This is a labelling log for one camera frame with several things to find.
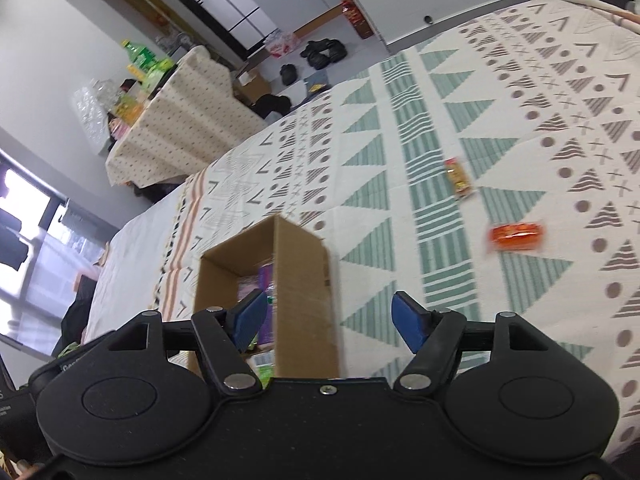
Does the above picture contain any black slippers pile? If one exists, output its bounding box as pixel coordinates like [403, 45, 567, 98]
[300, 38, 347, 70]

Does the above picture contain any orange cracker packet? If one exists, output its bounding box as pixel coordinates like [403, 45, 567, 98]
[444, 157, 473, 200]

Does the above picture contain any purple snack packet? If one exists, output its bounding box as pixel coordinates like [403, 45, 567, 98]
[234, 262, 274, 351]

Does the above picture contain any single black slipper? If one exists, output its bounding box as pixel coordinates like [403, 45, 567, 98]
[280, 64, 298, 87]

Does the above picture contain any green soda bottle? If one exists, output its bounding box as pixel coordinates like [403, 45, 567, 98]
[122, 39, 175, 79]

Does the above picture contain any brown cardboard box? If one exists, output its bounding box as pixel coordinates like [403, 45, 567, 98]
[194, 216, 340, 378]

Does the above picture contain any orange snack packet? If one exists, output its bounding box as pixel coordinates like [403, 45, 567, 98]
[486, 222, 546, 252]

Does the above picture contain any red oil bottle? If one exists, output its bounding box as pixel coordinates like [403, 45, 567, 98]
[342, 0, 374, 39]

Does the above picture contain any patterned bed blanket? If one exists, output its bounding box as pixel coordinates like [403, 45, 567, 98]
[85, 0, 639, 458]

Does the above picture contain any table with dotted cloth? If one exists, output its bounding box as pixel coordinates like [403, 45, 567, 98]
[105, 46, 267, 188]

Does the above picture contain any yellow oil bottle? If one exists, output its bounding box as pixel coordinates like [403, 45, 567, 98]
[112, 93, 144, 126]

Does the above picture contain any pink plastic bag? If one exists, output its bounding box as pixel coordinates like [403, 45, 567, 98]
[264, 29, 300, 58]

